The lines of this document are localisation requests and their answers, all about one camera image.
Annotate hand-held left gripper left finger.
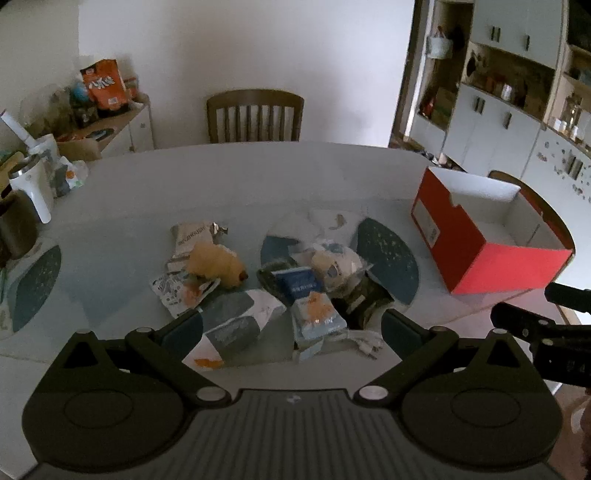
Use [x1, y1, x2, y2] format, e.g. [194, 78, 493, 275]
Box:
[46, 308, 232, 409]

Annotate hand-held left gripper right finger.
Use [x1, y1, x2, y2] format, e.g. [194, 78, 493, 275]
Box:
[353, 308, 536, 409]

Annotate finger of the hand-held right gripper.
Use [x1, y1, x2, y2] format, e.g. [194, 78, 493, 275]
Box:
[490, 302, 560, 344]
[544, 282, 591, 309]

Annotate dark crinkled snack packet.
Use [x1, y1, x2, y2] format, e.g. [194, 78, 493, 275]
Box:
[331, 276, 394, 329]

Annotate yellow plush toy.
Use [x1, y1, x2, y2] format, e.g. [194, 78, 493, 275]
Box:
[185, 242, 249, 291]

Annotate white blue packet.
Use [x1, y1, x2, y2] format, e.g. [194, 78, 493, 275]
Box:
[291, 292, 348, 363]

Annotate clear bun packet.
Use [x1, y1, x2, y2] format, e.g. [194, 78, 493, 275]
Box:
[308, 244, 374, 292]

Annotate silver white snack packet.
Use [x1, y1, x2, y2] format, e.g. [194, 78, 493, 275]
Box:
[166, 220, 229, 273]

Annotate white cardboard box red edges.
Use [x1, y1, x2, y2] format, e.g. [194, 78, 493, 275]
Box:
[411, 167, 575, 296]

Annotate white desktop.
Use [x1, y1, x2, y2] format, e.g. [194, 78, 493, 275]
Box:
[0, 141, 583, 480]

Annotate white packet orange print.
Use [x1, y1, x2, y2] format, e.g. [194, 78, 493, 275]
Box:
[150, 270, 221, 318]

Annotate large white grey packet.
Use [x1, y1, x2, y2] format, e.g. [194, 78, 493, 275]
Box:
[182, 290, 288, 371]

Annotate teal oval placemat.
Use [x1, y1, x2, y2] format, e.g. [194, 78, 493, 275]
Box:
[260, 234, 302, 268]
[355, 218, 420, 304]
[7, 244, 62, 334]

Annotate dark green packet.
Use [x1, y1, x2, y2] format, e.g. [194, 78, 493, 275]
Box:
[256, 259, 298, 296]

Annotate white packet fish print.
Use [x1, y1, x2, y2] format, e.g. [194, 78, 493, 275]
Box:
[277, 209, 363, 245]

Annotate white plastic bag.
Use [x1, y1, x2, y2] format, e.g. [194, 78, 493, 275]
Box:
[55, 157, 89, 198]

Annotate dark metal pot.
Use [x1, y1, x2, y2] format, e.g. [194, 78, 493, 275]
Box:
[0, 189, 38, 260]

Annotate low white cabinet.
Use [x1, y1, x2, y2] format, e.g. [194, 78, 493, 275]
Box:
[55, 95, 155, 160]

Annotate brown paper bag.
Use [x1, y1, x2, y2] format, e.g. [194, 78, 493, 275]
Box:
[55, 136, 103, 161]

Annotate white jug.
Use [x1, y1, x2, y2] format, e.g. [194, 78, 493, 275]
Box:
[30, 134, 62, 195]

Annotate wooden slat-back chair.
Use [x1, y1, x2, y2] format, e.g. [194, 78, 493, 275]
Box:
[206, 89, 305, 144]

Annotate orange snack bag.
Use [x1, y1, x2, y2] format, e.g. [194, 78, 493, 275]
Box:
[79, 59, 127, 109]

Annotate hanging white bag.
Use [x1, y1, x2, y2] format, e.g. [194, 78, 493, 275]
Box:
[426, 25, 454, 60]

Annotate white wall cupboard unit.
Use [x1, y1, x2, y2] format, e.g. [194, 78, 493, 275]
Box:
[409, 0, 591, 204]

